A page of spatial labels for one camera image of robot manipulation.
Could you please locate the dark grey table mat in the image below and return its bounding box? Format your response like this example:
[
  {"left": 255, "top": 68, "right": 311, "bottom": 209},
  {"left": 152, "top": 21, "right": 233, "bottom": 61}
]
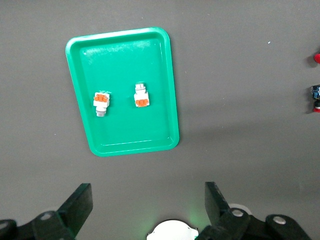
[{"left": 0, "top": 0, "right": 320, "bottom": 240}]

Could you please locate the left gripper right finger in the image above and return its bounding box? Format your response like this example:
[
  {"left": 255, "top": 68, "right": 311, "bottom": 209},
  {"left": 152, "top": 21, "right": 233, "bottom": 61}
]
[{"left": 197, "top": 181, "right": 313, "bottom": 240}]

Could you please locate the white orange switch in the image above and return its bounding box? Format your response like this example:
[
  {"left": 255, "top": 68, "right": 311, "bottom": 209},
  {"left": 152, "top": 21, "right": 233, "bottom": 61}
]
[
  {"left": 133, "top": 81, "right": 150, "bottom": 108},
  {"left": 92, "top": 91, "right": 112, "bottom": 118}
]

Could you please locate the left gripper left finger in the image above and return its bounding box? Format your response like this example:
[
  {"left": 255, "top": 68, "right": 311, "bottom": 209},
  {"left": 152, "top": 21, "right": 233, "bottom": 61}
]
[{"left": 0, "top": 183, "right": 94, "bottom": 240}]

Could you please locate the green plastic tray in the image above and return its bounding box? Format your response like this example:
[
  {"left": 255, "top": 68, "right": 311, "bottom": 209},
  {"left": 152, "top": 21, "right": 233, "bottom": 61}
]
[{"left": 64, "top": 26, "right": 180, "bottom": 158}]

